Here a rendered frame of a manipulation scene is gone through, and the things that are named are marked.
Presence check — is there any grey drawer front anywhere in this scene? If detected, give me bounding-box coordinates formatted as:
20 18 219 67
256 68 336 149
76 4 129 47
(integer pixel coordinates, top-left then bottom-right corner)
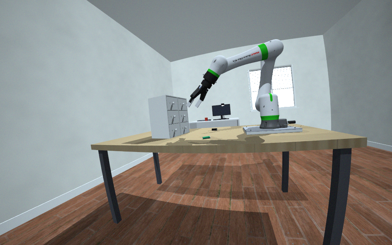
179 111 188 122
169 123 180 137
166 96 178 109
180 122 189 134
178 98 187 110
167 111 179 123

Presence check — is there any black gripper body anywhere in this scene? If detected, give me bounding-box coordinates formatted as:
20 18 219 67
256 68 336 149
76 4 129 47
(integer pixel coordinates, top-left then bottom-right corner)
201 80 212 92

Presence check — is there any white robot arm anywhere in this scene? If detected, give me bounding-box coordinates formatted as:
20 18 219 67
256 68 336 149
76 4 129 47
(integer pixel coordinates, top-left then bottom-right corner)
203 39 296 129

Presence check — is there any white chest of drawers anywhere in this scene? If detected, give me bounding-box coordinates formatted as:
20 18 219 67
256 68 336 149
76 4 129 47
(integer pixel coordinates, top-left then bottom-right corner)
148 95 186 138

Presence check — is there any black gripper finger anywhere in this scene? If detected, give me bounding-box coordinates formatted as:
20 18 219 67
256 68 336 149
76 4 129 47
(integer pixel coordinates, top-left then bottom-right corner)
186 85 205 107
195 89 208 108

